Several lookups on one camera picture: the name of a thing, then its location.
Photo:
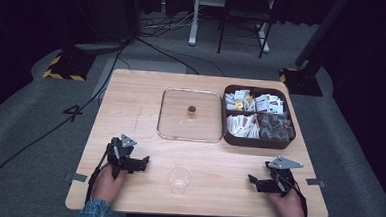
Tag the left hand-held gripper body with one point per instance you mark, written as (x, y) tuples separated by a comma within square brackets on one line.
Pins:
[(121, 153)]

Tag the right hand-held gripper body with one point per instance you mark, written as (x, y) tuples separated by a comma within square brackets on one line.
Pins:
[(282, 178)]

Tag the person's right hand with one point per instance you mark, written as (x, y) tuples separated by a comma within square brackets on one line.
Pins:
[(287, 207)]

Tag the person's left hand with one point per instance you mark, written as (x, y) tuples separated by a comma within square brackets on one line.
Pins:
[(107, 185)]

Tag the grey tape strip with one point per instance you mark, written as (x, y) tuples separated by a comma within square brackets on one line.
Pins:
[(315, 182), (76, 177)]

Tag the brown divided box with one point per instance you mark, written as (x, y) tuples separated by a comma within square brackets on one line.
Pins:
[(257, 142)]

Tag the clear plastic cup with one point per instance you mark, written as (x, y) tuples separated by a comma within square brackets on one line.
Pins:
[(179, 179)]

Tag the dark grey packets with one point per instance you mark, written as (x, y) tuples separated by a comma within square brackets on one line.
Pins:
[(275, 127)]

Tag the white and orange packets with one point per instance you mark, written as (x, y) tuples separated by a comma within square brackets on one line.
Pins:
[(243, 126)]

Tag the clear square lid gold knob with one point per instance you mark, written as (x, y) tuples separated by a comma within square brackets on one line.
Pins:
[(191, 115)]

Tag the white and brown packets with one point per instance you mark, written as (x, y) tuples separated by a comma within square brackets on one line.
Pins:
[(269, 104)]

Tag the white and yellow packets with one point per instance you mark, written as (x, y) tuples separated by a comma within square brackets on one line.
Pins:
[(238, 101)]

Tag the black stand base hazard stripes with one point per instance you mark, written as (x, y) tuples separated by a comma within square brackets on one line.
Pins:
[(302, 82), (68, 67)]

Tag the white desk frame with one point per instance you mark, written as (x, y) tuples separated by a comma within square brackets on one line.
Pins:
[(194, 21)]

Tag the black metal chair frame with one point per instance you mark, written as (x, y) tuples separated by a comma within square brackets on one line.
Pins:
[(244, 14)]

